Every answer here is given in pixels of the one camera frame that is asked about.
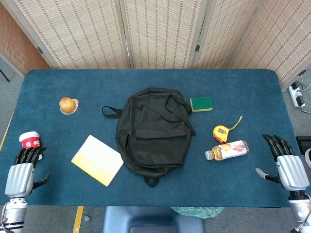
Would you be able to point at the yellow floor tape strip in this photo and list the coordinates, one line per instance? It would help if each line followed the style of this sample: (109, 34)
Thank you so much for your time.
(6, 132)
(78, 219)

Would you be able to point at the black box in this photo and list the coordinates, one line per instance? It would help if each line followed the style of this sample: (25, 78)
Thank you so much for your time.
(303, 143)

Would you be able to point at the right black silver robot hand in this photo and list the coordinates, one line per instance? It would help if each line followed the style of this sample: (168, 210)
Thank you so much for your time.
(291, 170)

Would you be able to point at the black metal stand leg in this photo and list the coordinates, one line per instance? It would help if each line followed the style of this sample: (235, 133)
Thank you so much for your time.
(5, 75)

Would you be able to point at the blue table cover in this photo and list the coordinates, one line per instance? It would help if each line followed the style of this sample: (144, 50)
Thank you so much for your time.
(230, 182)

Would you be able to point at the blue chair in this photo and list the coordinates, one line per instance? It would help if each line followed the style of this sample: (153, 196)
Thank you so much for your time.
(116, 218)

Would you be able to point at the black power plug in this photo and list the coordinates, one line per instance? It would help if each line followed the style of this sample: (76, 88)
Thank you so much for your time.
(295, 85)
(300, 100)

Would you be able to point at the green checked cloth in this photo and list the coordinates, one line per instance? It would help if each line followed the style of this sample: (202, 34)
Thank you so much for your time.
(194, 212)

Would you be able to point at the dark metal screen hinge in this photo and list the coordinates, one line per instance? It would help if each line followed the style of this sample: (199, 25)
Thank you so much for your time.
(40, 50)
(197, 48)

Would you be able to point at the white power strip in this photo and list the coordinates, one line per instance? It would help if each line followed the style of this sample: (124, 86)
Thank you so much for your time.
(294, 93)

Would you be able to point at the green and yellow sponge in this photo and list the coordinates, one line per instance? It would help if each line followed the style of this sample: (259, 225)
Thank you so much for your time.
(201, 103)

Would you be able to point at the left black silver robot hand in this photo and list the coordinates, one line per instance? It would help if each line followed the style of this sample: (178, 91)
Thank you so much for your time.
(19, 177)

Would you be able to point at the beige woven screen panel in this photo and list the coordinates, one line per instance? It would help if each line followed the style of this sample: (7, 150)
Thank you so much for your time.
(80, 31)
(279, 36)
(223, 31)
(160, 31)

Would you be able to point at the yellow white notebook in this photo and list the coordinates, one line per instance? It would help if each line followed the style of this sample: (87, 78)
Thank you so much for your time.
(97, 157)

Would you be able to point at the yellow tape measure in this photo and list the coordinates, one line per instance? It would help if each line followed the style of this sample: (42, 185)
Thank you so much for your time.
(219, 133)

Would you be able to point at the black backpack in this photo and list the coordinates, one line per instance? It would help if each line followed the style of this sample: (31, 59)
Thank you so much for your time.
(155, 126)

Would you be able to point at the wrapped orange bun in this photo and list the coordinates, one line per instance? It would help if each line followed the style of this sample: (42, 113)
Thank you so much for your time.
(67, 104)

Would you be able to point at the red paper cup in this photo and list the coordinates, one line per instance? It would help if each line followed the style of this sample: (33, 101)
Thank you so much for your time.
(29, 140)

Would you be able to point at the plastic tea bottle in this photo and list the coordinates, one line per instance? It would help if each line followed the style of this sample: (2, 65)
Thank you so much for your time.
(230, 150)

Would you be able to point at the brown woven screen panel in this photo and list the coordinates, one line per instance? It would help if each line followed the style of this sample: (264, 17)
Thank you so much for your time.
(14, 43)

